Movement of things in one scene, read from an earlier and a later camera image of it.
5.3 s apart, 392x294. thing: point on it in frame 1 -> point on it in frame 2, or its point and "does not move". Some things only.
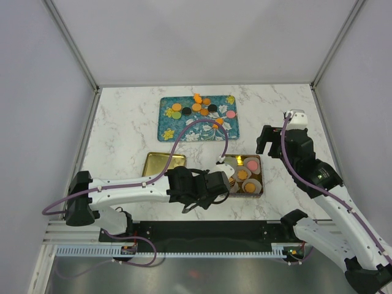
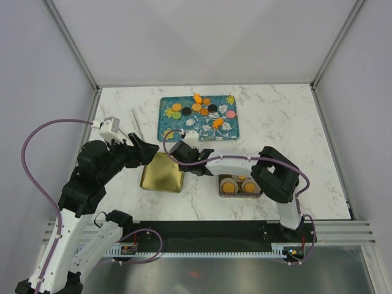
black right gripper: (267, 135) -> (182, 167)
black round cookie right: (212, 108) does not move
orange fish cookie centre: (220, 120) does not move
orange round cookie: (196, 107) does not move
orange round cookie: (250, 187) does not move
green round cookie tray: (176, 115) does not move
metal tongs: (189, 208) -> (137, 124)
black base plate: (206, 232) does not move
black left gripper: (203, 204) -> (142, 153)
